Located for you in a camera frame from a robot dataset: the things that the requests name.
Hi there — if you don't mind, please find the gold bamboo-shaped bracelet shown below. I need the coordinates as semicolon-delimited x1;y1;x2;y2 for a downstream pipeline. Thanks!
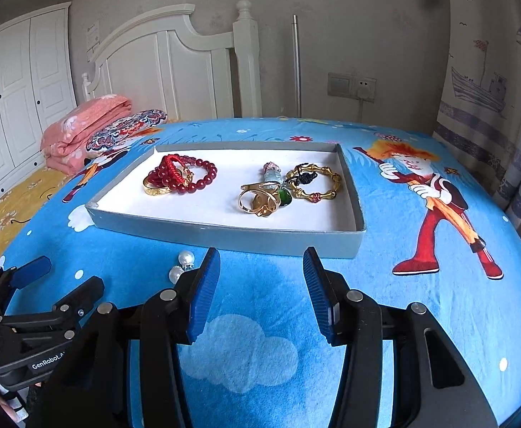
286;163;343;203

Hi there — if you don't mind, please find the red braided bracelet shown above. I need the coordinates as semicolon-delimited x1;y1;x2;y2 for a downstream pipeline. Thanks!
147;154;190;190

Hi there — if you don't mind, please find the grey cardboard tray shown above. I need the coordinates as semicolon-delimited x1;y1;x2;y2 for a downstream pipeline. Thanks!
84;140;367;259

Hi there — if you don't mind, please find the person's left hand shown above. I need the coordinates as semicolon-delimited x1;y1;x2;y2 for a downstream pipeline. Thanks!
0;392;22;424

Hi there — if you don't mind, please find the plain gold bangle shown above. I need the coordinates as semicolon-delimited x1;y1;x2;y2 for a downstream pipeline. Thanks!
143;174;174;197

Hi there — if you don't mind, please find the pink folded quilt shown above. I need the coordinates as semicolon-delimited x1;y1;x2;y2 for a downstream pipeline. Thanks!
41;95;133;177

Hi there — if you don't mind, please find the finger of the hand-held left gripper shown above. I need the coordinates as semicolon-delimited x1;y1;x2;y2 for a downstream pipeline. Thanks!
2;276;105;344
0;256;52;308

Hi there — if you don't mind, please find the patterned pillow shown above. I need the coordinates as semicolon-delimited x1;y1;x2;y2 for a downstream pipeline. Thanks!
84;109;168;159

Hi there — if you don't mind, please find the wall socket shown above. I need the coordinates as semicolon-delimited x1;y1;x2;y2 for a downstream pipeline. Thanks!
353;76;377;101

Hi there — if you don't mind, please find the metal pole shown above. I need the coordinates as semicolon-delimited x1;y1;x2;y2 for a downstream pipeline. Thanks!
291;15;303;119

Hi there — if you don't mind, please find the blue cartoon bedsheet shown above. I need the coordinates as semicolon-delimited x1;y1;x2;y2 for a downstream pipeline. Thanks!
0;116;521;428

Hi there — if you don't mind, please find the white plug cable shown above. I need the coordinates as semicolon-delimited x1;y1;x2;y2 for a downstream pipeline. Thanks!
358;87;374;119

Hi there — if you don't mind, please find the yellow floral bedsheet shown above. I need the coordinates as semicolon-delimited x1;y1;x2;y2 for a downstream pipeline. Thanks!
0;167;71;286

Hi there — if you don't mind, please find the wall switch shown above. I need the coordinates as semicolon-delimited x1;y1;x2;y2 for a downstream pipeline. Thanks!
328;72;354;97

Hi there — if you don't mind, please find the white wardrobe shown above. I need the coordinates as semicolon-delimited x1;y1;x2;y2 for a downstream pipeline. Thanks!
0;2;77;206

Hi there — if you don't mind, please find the boat print curtain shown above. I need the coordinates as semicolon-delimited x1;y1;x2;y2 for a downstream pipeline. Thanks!
432;0;521;215

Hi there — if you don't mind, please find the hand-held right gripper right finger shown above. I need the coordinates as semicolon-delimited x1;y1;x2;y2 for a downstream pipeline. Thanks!
302;247;499;428

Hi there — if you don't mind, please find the red bead bracelet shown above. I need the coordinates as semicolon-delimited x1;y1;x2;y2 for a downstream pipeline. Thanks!
171;155;219;195

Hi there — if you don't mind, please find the jade pendant with black cord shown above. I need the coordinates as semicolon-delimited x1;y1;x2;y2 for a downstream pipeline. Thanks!
260;162;319;208

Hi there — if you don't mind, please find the paper wall notice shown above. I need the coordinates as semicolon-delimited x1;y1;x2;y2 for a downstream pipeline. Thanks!
86;20;102;61

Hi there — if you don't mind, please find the white wooden headboard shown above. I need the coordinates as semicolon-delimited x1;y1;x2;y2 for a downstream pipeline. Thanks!
81;0;262;119

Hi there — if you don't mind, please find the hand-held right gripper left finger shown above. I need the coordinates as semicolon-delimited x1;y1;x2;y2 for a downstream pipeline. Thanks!
42;247;222;428

